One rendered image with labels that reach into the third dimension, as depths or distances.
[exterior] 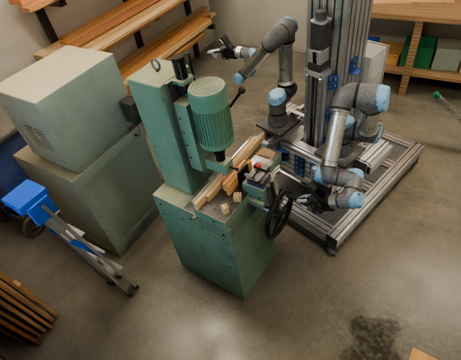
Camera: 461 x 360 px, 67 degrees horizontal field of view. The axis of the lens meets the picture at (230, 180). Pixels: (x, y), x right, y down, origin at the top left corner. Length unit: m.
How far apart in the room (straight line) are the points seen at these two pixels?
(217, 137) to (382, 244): 1.65
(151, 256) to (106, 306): 0.48
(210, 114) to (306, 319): 1.51
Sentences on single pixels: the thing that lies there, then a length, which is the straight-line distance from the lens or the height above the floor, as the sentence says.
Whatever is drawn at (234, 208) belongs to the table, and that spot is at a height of 0.90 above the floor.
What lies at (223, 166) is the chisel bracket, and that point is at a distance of 1.79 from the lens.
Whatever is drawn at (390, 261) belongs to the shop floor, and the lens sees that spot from 2.76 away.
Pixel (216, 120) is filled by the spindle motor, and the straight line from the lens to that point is 1.57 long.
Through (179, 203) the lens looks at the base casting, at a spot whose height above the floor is 0.80.
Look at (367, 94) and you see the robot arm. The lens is 1.68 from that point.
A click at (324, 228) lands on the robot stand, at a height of 0.23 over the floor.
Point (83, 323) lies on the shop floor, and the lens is 2.81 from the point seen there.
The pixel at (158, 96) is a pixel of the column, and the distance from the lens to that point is 1.66.
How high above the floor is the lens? 2.27
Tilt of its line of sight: 45 degrees down
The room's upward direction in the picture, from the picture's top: 10 degrees counter-clockwise
